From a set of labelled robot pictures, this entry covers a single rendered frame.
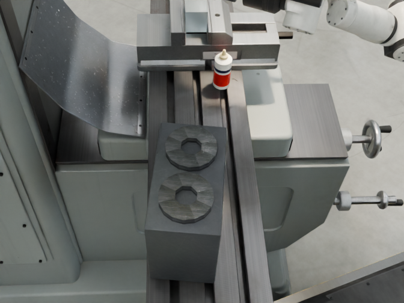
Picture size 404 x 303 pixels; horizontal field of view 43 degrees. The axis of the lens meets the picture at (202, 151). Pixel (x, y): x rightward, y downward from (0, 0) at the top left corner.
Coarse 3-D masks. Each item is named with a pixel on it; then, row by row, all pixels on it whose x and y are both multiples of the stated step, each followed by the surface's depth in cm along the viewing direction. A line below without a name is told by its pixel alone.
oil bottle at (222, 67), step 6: (222, 54) 117; (216, 60) 118; (222, 60) 118; (228, 60) 118; (216, 66) 119; (222, 66) 118; (228, 66) 119; (216, 72) 120; (222, 72) 120; (228, 72) 120; (216, 78) 122; (222, 78) 121; (228, 78) 122; (216, 84) 123; (222, 84) 123; (228, 84) 124
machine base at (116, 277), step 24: (96, 264) 178; (120, 264) 178; (144, 264) 178; (0, 288) 171; (24, 288) 172; (48, 288) 172; (72, 288) 172; (96, 288) 172; (120, 288) 173; (144, 288) 173; (288, 288) 177
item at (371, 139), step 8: (368, 120) 156; (344, 128) 154; (368, 128) 157; (376, 128) 151; (384, 128) 151; (344, 136) 152; (352, 136) 155; (360, 136) 155; (368, 136) 155; (376, 136) 150; (368, 144) 157; (376, 144) 150; (368, 152) 156; (376, 152) 151
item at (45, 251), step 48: (0, 0) 94; (0, 48) 99; (0, 96) 106; (48, 96) 131; (0, 144) 117; (48, 144) 128; (0, 192) 130; (48, 192) 137; (0, 240) 149; (48, 240) 153
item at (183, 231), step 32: (160, 128) 93; (192, 128) 91; (224, 128) 93; (160, 160) 88; (192, 160) 87; (224, 160) 89; (160, 192) 83; (192, 192) 84; (160, 224) 81; (192, 224) 81; (160, 256) 87; (192, 256) 86
